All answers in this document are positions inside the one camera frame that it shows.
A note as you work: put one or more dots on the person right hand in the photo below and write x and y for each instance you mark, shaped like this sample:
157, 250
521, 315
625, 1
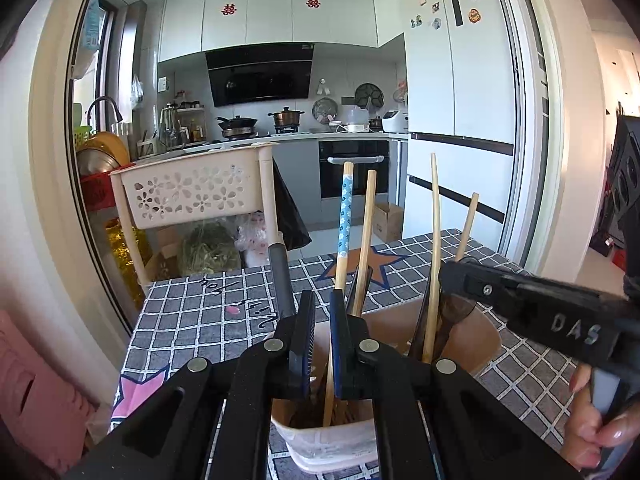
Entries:
585, 433

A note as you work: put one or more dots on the blue patterned chopstick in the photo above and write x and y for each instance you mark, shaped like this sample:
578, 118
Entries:
340, 275

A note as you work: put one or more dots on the cooking pot on stove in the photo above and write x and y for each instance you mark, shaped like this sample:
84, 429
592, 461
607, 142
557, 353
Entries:
286, 118

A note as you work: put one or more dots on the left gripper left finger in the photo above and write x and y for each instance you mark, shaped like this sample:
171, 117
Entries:
294, 362

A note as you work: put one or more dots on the pink utensil holder caddy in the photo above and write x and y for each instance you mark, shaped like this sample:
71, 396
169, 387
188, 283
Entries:
416, 423

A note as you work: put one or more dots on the built-in black oven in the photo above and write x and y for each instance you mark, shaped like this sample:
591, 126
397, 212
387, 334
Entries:
365, 155

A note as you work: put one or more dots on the white refrigerator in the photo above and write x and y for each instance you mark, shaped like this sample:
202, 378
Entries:
461, 116

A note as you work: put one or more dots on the black wok on stove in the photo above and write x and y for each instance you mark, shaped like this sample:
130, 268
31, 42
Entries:
236, 126

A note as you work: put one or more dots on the black range hood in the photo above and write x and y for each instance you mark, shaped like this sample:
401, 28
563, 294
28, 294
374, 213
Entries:
260, 72

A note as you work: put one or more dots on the plain wooden chopstick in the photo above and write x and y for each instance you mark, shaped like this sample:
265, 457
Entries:
466, 232
369, 204
434, 291

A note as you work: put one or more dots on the grey checked tablecloth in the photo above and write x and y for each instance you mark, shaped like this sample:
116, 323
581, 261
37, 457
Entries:
218, 316

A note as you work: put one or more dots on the small cardboard box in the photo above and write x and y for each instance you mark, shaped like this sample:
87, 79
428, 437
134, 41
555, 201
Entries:
387, 222

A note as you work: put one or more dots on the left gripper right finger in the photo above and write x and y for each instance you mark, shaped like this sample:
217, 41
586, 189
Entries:
350, 376

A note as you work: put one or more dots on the black garbage bag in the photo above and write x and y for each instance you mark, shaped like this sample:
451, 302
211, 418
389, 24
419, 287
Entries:
290, 223

